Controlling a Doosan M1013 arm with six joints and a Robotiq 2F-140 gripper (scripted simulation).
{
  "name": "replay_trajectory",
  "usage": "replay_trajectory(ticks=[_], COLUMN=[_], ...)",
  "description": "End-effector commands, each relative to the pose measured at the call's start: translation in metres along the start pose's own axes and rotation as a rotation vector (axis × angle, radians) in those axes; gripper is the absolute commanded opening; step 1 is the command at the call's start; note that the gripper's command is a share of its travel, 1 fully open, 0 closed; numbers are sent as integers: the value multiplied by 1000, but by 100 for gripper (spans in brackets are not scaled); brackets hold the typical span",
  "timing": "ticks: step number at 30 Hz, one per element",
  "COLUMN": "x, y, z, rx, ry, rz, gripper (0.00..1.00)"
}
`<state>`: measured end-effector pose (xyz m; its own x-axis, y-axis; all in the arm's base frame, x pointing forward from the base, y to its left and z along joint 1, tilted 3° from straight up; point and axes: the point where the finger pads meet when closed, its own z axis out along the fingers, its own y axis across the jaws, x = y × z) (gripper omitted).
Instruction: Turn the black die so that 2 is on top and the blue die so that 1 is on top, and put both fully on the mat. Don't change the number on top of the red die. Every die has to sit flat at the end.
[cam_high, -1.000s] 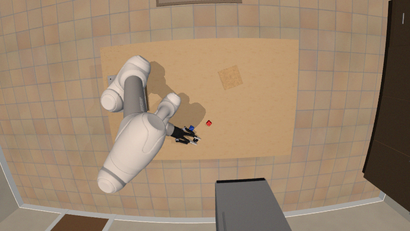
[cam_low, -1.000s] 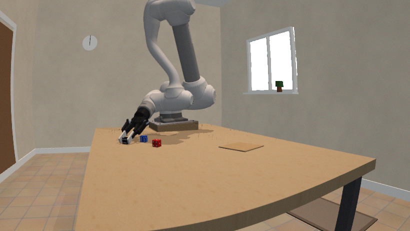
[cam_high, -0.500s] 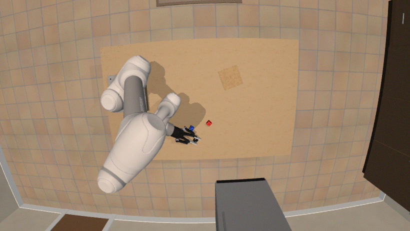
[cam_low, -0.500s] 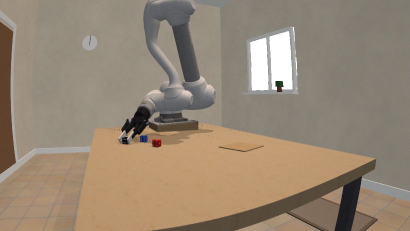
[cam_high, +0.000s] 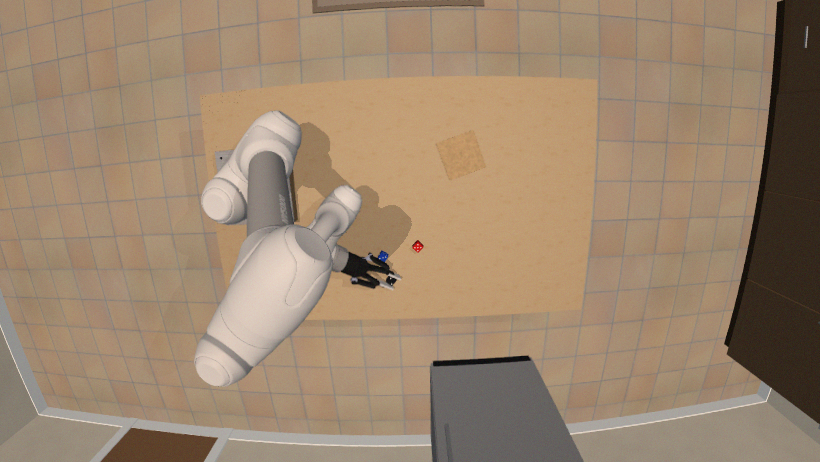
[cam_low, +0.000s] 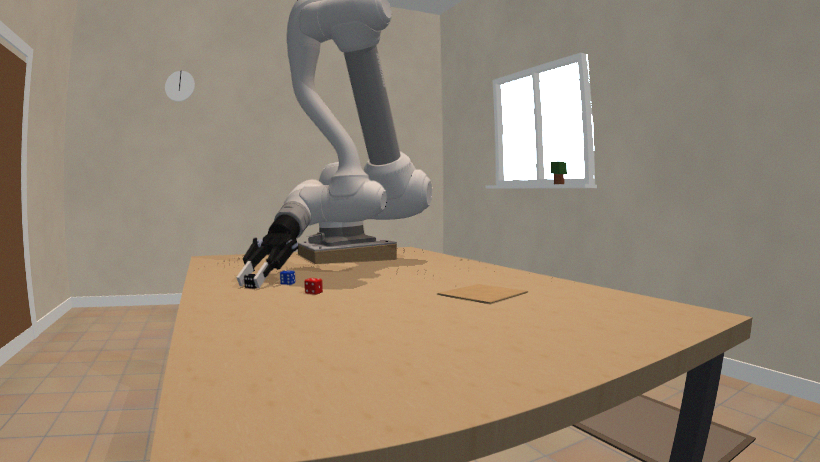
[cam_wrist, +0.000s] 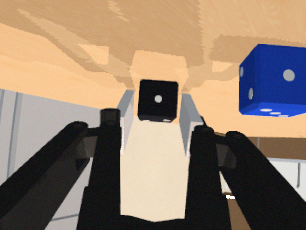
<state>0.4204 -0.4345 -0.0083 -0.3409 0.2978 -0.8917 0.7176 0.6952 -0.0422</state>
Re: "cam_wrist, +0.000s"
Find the blue die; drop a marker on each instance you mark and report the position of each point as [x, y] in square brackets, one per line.
[272, 81]

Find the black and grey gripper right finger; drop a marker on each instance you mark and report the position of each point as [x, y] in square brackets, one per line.
[265, 197]

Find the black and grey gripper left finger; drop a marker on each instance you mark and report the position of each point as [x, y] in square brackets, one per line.
[31, 196]

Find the black die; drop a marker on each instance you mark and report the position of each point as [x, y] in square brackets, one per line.
[157, 101]

